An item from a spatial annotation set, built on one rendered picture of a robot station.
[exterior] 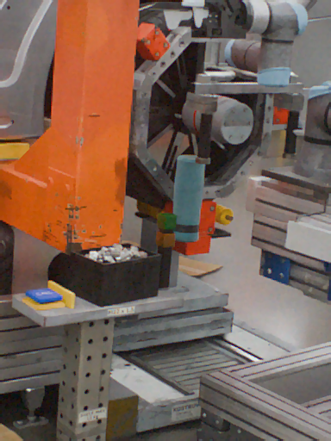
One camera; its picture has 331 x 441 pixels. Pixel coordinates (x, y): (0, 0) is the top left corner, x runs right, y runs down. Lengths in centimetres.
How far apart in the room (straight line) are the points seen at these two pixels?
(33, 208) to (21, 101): 40
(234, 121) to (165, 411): 89
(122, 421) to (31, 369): 29
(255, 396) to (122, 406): 40
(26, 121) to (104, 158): 52
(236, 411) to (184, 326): 76
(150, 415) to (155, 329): 49
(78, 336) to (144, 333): 74
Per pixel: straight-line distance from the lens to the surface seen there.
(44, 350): 316
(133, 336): 358
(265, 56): 258
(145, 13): 355
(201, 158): 325
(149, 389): 334
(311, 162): 283
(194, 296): 374
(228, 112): 338
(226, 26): 248
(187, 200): 338
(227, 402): 301
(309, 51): 410
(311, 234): 269
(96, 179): 299
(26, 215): 322
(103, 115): 297
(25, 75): 343
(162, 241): 298
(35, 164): 320
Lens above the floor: 135
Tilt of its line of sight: 14 degrees down
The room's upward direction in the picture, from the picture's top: 5 degrees clockwise
